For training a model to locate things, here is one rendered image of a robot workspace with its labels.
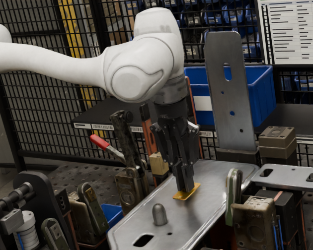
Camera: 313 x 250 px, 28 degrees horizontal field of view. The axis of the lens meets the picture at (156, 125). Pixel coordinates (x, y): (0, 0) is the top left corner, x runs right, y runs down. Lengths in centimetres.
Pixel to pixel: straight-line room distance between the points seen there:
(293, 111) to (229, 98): 26
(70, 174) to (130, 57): 140
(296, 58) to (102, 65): 79
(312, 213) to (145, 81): 96
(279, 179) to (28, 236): 62
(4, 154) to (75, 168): 173
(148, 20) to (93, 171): 127
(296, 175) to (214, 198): 21
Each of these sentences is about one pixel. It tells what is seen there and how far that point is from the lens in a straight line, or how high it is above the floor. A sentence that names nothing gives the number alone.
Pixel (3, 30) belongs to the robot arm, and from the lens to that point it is 179.
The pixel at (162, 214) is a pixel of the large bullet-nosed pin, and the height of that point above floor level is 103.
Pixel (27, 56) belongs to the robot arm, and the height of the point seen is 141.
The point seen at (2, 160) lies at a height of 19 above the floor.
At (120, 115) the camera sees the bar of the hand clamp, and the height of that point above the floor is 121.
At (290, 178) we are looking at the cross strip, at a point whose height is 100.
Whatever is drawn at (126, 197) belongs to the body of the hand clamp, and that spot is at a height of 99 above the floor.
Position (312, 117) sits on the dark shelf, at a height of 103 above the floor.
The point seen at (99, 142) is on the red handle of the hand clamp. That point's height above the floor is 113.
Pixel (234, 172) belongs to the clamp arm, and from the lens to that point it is 136.
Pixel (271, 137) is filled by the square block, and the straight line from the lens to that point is 165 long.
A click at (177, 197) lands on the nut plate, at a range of 152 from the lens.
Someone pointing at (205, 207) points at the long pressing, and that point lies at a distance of 148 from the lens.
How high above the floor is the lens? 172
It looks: 21 degrees down
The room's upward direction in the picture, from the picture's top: 11 degrees counter-clockwise
